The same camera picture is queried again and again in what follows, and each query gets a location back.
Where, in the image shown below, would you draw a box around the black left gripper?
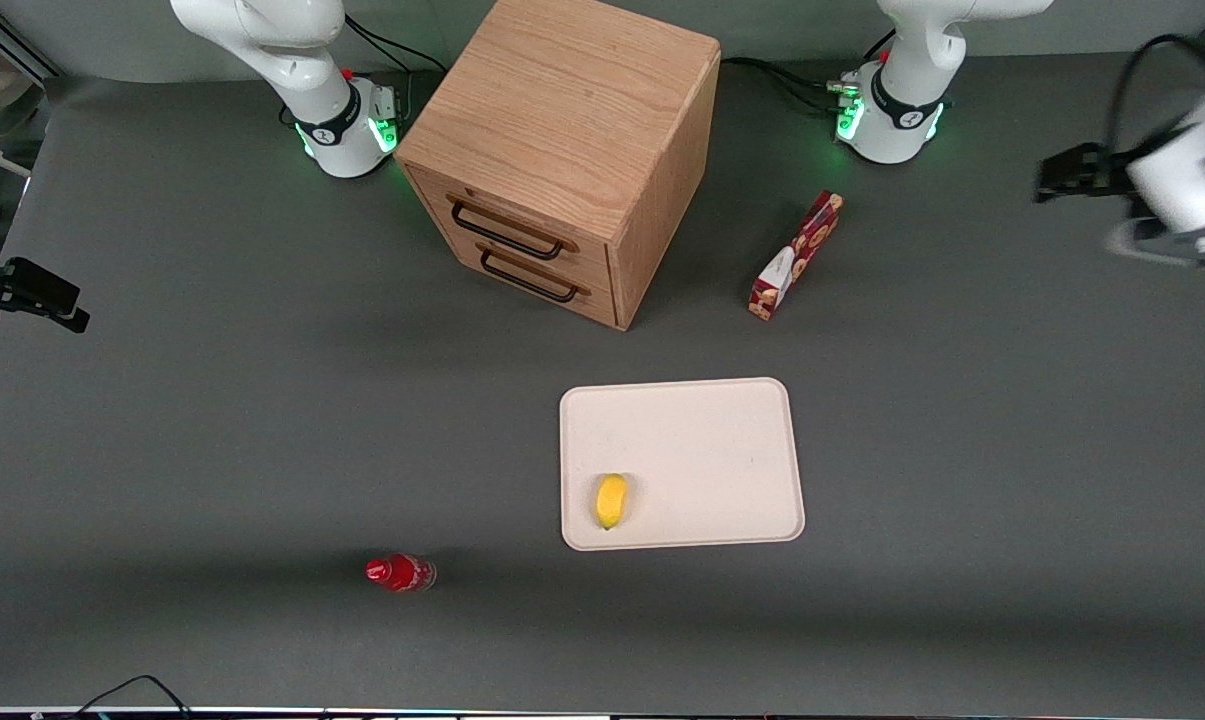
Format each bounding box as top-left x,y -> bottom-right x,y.
1034,142 -> 1135,205

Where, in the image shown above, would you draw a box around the red cookie box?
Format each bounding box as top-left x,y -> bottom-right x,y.
748,191 -> 844,322

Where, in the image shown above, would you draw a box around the beige rectangular tray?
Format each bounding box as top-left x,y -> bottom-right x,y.
559,377 -> 806,552

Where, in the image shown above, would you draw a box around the red drink bottle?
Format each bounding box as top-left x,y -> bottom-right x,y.
365,552 -> 437,595

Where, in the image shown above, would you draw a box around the wooden drawer cabinet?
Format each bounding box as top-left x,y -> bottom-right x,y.
394,0 -> 723,333

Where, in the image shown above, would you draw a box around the wooden drawer front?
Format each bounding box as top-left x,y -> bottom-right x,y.
405,165 -> 620,293
430,215 -> 620,332

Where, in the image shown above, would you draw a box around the yellow lemon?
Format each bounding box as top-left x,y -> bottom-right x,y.
595,473 -> 630,531

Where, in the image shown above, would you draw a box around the black cable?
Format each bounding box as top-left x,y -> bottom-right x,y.
720,57 -> 849,114
344,14 -> 445,75
1104,33 -> 1205,153
70,674 -> 195,717

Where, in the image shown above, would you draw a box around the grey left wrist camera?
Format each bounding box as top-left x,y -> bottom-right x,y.
1105,214 -> 1205,274

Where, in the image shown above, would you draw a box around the black metal drawer handle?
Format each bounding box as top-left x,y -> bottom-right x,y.
476,242 -> 592,305
448,194 -> 579,262

